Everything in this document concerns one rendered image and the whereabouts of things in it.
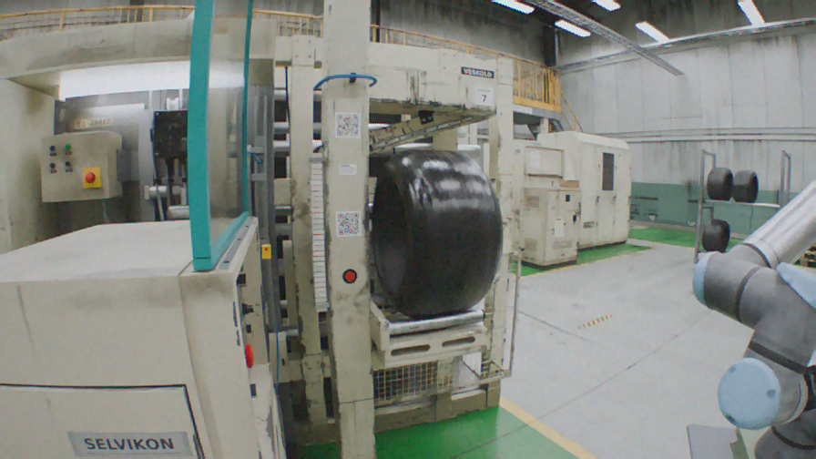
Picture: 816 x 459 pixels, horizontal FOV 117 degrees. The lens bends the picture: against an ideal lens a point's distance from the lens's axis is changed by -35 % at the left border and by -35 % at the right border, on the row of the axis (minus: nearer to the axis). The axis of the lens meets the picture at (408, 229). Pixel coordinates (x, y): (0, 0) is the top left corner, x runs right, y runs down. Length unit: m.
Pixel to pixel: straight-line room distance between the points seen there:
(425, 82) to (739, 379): 1.35
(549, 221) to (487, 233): 4.74
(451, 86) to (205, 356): 1.36
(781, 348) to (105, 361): 0.77
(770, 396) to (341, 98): 1.14
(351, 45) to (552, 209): 4.95
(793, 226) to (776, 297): 0.20
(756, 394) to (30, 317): 0.82
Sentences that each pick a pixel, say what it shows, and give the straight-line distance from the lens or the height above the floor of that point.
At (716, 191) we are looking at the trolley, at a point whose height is 1.30.
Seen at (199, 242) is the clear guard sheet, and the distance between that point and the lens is 0.38.
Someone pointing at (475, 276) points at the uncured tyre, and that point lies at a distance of 1.10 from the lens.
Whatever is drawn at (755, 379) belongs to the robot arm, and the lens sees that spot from 0.57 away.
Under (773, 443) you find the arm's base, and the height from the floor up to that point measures 0.74.
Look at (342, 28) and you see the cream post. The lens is 1.20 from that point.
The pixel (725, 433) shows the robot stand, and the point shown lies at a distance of 1.47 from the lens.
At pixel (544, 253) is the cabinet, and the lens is 5.81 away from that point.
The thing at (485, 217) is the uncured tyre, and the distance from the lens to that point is 1.08.
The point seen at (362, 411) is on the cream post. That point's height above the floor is 0.58.
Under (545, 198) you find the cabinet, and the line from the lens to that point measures 5.72.
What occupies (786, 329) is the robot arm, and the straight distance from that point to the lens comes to 0.57.
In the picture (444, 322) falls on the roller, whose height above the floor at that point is 0.90.
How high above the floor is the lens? 1.35
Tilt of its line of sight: 8 degrees down
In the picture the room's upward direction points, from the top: straight up
